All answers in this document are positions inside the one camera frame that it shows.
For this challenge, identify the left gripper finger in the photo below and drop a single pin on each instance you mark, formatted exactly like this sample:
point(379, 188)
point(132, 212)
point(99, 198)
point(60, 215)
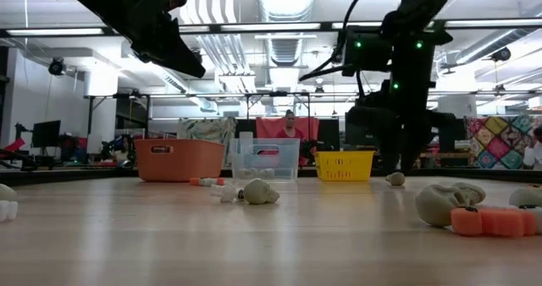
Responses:
point(173, 53)
point(139, 54)

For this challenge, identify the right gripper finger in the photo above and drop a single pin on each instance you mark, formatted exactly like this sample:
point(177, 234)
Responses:
point(388, 161)
point(410, 161)

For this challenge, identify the white plastic bone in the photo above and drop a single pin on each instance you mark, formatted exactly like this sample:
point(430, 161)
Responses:
point(224, 191)
point(7, 211)
point(208, 182)

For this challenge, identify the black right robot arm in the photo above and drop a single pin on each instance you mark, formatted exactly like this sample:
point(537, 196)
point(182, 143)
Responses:
point(415, 7)

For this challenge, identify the black ceiling spotlight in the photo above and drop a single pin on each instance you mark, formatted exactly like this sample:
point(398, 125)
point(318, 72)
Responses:
point(56, 67)
point(199, 53)
point(501, 54)

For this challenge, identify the yellow plastic basket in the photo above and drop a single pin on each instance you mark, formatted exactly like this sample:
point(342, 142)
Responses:
point(344, 165)

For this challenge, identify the white column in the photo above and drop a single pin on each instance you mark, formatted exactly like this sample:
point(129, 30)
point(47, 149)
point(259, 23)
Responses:
point(101, 87)
point(459, 102)

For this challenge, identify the black monitor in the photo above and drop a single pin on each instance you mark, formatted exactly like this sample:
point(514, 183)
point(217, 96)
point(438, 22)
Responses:
point(460, 129)
point(45, 133)

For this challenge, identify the LED light strip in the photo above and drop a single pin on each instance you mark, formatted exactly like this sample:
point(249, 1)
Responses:
point(275, 26)
point(55, 31)
point(364, 24)
point(491, 23)

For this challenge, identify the leaf print curtain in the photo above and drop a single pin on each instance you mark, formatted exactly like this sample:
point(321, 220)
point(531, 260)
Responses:
point(207, 131)

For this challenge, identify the colourful patchwork quilt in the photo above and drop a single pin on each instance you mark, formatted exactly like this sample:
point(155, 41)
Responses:
point(504, 144)

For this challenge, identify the person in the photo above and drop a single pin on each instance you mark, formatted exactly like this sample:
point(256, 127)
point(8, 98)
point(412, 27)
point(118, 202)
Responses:
point(534, 150)
point(120, 150)
point(289, 129)

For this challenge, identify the black overhead crossbar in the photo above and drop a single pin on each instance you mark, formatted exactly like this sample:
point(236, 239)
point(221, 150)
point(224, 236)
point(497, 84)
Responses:
point(275, 33)

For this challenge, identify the orange plastic bin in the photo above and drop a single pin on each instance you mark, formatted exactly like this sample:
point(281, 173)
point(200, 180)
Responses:
point(182, 163)

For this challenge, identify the orange curtain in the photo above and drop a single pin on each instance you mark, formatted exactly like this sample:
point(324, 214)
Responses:
point(267, 127)

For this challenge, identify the clear plastic bin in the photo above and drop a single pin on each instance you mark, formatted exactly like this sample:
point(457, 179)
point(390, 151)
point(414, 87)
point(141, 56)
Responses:
point(264, 159)

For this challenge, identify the silver ventilation duct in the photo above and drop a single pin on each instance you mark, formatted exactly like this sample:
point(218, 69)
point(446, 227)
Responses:
point(285, 7)

